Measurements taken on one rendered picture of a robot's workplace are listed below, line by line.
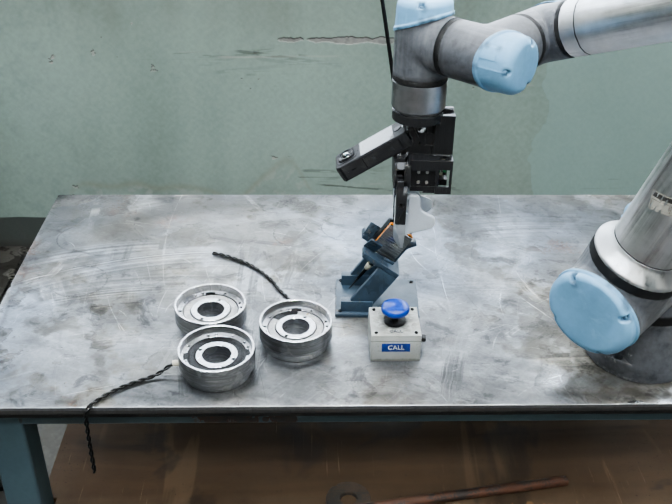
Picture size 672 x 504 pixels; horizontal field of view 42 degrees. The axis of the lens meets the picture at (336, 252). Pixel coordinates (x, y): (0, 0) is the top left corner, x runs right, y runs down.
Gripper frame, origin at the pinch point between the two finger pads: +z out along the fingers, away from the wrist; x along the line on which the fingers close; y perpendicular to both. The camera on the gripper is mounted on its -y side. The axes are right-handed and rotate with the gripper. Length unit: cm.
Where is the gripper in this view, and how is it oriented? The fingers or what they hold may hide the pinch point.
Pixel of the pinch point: (395, 233)
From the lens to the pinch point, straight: 131.1
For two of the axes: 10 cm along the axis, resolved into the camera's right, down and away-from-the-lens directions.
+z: -0.1, 8.5, 5.2
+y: 10.0, 0.2, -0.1
